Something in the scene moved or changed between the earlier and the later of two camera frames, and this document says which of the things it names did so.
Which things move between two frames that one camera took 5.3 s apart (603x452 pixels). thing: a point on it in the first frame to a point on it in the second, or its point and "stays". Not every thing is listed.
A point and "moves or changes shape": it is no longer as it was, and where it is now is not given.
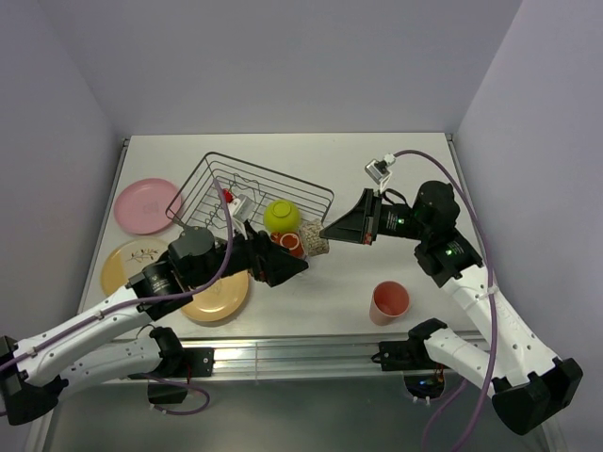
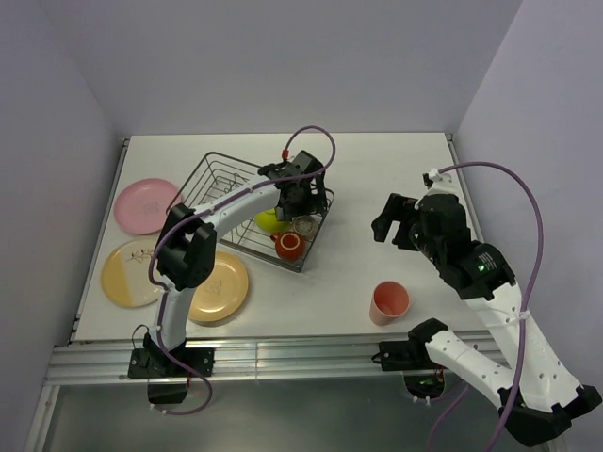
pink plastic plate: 147,206 stays
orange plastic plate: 219,299 stays
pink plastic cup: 390,299 stays
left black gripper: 268,261 to 315,203
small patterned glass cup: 313,243 to 303,225
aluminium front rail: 286,358 stays
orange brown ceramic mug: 290,240 stays
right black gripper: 361,223 to 400,208
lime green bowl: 282,216 moves or changes shape
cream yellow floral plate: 127,260 stays
